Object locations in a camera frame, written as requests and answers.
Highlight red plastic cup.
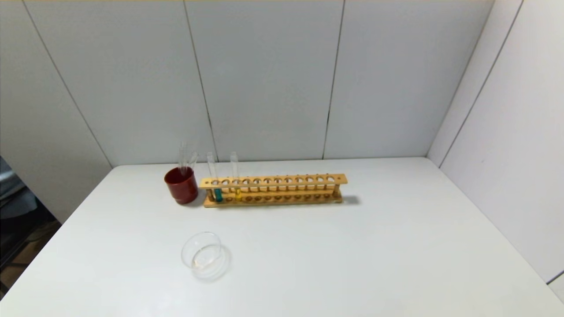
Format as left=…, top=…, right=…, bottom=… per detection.
left=164, top=166, right=199, bottom=205

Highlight wooden test tube rack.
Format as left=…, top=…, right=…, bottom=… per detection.
left=199, top=173, right=348, bottom=208

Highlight blue pigment test tube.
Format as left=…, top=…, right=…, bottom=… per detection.
left=207, top=152, right=223, bottom=203

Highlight yellow pigment test tube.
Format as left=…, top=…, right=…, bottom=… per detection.
left=230, top=151, right=242, bottom=201

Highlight dark background furniture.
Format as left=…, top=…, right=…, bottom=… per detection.
left=0, top=155, right=60, bottom=291

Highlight clear glass beaker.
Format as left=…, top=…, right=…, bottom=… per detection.
left=181, top=232, right=231, bottom=281

